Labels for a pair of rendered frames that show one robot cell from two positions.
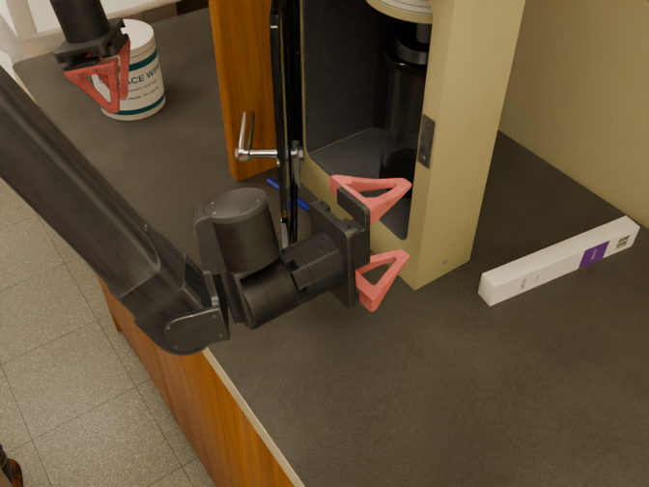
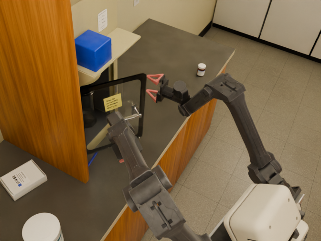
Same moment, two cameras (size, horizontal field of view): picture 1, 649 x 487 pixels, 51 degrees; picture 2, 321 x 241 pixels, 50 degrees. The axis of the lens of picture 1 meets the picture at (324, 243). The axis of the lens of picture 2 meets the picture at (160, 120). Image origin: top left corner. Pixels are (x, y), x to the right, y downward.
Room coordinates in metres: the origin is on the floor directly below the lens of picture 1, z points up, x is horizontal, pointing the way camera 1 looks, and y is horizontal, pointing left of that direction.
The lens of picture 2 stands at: (1.14, 1.05, 2.27)
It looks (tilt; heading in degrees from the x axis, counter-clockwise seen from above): 46 degrees down; 238
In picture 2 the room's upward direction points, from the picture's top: 7 degrees clockwise
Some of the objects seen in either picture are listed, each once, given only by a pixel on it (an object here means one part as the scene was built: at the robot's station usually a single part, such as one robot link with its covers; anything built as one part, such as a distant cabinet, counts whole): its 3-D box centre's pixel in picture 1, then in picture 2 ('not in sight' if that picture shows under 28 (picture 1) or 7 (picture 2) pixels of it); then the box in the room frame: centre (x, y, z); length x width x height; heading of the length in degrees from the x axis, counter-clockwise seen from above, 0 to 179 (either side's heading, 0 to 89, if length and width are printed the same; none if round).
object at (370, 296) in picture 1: (372, 261); (155, 91); (0.50, -0.05, 1.17); 0.09 x 0.07 x 0.07; 124
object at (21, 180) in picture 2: not in sight; (23, 179); (1.18, 0.05, 0.96); 0.16 x 0.12 x 0.04; 18
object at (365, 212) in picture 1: (371, 210); (155, 81); (0.51, -0.05, 1.24); 0.09 x 0.07 x 0.07; 124
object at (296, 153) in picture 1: (295, 164); not in sight; (0.65, 0.04, 1.18); 0.02 x 0.02 x 0.06; 0
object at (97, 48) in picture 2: not in sight; (92, 50); (0.83, 0.06, 1.55); 0.10 x 0.10 x 0.09; 35
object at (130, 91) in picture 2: (286, 110); (112, 116); (0.76, 0.05, 1.19); 0.30 x 0.01 x 0.40; 0
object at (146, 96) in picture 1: (126, 70); (44, 238); (1.17, 0.38, 1.01); 0.13 x 0.13 x 0.15
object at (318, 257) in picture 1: (314, 265); (168, 92); (0.46, 0.01, 1.20); 0.07 x 0.07 x 0.10; 34
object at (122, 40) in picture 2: not in sight; (107, 60); (0.76, 0.01, 1.46); 0.32 x 0.11 x 0.10; 35
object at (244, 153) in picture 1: (260, 136); (131, 115); (0.69, 0.08, 1.20); 0.10 x 0.05 x 0.03; 0
